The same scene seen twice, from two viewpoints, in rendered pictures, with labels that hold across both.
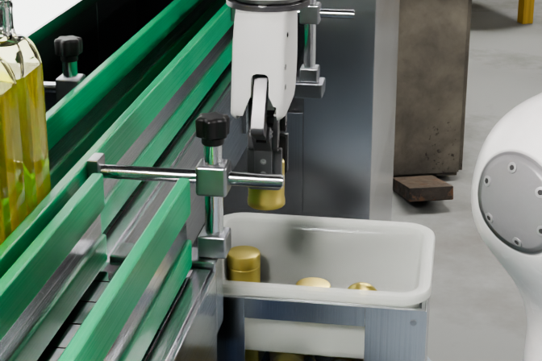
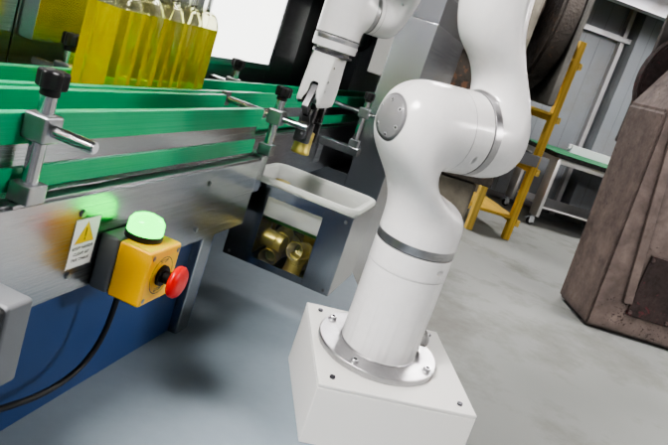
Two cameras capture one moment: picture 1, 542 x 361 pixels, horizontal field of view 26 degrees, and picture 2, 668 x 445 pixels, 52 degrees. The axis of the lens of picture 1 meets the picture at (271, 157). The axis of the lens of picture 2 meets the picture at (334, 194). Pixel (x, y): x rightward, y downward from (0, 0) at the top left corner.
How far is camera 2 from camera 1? 37 cm
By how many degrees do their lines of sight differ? 8
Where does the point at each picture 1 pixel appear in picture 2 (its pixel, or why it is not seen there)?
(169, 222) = (246, 115)
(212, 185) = (273, 118)
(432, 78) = not seen: hidden behind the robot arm
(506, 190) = (387, 108)
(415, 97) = not seen: hidden behind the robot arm
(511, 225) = (385, 125)
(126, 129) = (248, 96)
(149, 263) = (229, 119)
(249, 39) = (316, 63)
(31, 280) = (174, 103)
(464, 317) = not seen: hidden behind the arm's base
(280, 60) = (326, 77)
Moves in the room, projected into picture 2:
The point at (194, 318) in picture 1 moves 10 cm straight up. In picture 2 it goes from (242, 165) to (259, 107)
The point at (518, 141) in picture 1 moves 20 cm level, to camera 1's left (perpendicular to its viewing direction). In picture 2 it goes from (399, 88) to (257, 41)
